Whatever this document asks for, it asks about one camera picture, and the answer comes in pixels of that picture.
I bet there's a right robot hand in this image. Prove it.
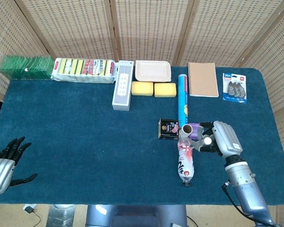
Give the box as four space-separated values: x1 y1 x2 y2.
191 120 242 158

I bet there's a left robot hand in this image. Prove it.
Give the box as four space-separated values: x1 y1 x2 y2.
0 136 38 195

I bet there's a clear test tube white cap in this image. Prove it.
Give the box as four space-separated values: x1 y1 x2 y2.
196 127 212 145

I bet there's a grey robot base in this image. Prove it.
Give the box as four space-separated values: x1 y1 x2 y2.
85 204 189 227

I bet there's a white cardboard tube holder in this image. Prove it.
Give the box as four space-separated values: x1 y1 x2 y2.
179 123 194 140

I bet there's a small purple box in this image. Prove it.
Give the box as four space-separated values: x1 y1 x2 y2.
188 122 204 140

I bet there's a plastic drink bottle pink label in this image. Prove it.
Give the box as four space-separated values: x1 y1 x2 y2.
177 138 195 187

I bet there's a correction tape blister pack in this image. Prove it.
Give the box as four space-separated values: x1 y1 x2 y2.
222 72 248 105

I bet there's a black tin can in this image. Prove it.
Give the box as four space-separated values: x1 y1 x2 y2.
158 118 180 140

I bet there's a blue cling film roll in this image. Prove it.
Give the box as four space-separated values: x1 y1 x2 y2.
177 74 190 127

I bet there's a brown spiral notebook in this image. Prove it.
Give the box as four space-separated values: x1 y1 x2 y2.
187 61 220 98

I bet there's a silver metal table leg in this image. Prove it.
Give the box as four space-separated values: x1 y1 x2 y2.
48 204 76 227

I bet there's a yellow sponge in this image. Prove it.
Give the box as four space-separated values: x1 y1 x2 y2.
131 81 154 96
154 82 177 98

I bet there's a blue table mat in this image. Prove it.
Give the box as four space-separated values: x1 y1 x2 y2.
0 66 284 206

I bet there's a beige lidded food container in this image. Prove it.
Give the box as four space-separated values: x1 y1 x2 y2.
134 60 172 83

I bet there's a green scouring pad pack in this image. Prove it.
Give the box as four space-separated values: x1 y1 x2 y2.
0 55 54 80

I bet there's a white power strip box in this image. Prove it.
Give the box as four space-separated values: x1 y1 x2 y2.
112 60 135 112

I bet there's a packaged yellow sponge multipack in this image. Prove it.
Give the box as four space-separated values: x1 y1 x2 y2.
51 58 117 84

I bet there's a woven folding screen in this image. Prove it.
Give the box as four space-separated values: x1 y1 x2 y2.
0 0 284 183

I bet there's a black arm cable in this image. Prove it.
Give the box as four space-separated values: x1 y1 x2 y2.
222 185 254 218

